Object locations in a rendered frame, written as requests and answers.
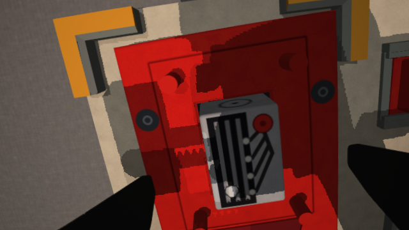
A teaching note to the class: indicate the tan flat slab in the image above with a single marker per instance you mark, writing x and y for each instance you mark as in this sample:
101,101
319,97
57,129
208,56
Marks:
369,34

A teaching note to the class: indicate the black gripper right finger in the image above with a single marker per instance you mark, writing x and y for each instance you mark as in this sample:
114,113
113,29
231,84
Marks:
384,174

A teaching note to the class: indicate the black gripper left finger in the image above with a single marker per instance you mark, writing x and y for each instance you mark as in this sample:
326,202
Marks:
129,209

